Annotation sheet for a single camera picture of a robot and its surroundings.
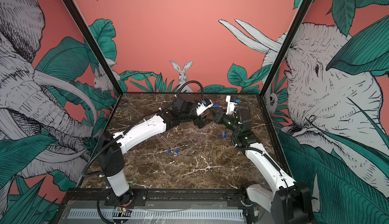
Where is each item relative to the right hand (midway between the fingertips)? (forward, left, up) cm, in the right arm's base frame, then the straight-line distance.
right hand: (208, 107), depth 73 cm
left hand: (+2, -1, -5) cm, 6 cm away
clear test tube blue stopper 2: (-10, +19, -31) cm, 37 cm away
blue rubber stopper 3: (0, -12, -30) cm, 33 cm away
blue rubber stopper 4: (+3, -13, -31) cm, 33 cm away
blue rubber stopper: (-1, -4, +2) cm, 4 cm away
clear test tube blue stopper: (-5, +27, -30) cm, 40 cm away
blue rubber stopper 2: (+1, -9, -30) cm, 32 cm away
